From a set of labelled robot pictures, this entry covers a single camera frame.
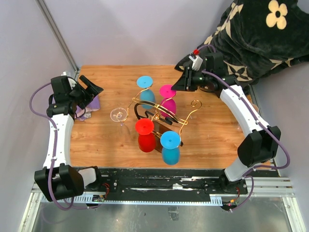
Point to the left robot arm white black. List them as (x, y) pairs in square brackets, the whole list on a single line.
[(57, 179)]

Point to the aluminium corner rail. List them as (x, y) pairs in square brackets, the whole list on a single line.
[(57, 34)]

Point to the black floral plush pillow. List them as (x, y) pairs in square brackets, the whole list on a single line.
[(258, 38)]

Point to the red wine glass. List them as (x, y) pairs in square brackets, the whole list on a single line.
[(146, 139)]

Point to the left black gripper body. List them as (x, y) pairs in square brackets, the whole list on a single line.
[(81, 98)]

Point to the cyan wine glass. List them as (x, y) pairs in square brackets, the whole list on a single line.
[(146, 82), (170, 142)]

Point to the magenta wine glass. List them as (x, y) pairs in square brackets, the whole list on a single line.
[(168, 94)]

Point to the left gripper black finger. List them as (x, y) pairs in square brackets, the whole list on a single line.
[(87, 82), (92, 89)]

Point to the purple cloth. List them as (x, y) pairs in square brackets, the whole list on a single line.
[(83, 114)]

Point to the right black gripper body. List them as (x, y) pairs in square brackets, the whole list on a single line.
[(194, 79)]

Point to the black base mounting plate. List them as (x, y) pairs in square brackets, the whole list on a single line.
[(165, 184)]

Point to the front cyan wine glass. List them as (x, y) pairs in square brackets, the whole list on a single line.
[(170, 142)]

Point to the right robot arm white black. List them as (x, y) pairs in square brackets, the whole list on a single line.
[(261, 140)]

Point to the clear wine glass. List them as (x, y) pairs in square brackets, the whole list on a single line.
[(119, 115), (255, 107)]

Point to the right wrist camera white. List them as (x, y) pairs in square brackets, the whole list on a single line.
[(196, 60)]

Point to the back cyan wine glass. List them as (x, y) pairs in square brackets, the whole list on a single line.
[(146, 82)]

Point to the slotted grey cable duct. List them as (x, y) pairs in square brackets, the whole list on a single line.
[(99, 199)]

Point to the gold wire wine glass rack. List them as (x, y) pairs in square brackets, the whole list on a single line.
[(163, 119)]

